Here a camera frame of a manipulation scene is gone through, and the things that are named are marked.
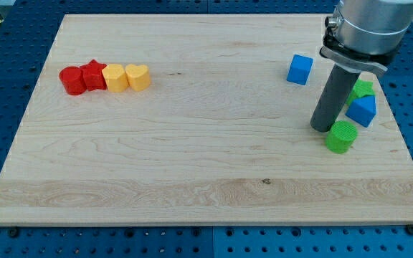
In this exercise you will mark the grey mounting flange plate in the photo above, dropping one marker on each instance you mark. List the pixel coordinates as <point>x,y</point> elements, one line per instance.
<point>354,61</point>

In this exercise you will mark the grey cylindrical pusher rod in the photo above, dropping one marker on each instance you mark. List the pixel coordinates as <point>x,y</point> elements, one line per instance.
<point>334,96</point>

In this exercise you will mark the green cylinder block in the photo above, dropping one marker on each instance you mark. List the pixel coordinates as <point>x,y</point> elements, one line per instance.
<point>341,136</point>

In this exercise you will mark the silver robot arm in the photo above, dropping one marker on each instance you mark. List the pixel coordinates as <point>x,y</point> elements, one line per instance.
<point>360,36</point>

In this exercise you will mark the blue triangle block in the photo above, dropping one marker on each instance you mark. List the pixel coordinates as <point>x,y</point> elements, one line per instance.
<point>362,110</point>

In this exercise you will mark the green star block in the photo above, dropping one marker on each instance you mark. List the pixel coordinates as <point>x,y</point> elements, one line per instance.
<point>360,89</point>

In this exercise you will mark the blue cube block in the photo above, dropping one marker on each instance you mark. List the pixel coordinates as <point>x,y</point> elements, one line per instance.
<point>299,70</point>

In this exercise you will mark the yellow heart block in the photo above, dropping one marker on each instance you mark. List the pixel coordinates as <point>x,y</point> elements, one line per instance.
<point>138,76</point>

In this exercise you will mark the wooden board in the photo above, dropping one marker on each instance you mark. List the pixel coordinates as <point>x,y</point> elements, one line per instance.
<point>220,137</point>

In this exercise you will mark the yellow hexagon block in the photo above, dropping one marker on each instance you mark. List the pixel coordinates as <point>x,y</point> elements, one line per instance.
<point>115,77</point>

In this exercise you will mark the red star block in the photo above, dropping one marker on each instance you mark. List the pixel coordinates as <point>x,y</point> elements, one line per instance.
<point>92,75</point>

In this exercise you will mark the red cylinder block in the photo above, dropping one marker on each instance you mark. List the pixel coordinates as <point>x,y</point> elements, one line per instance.
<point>71,78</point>

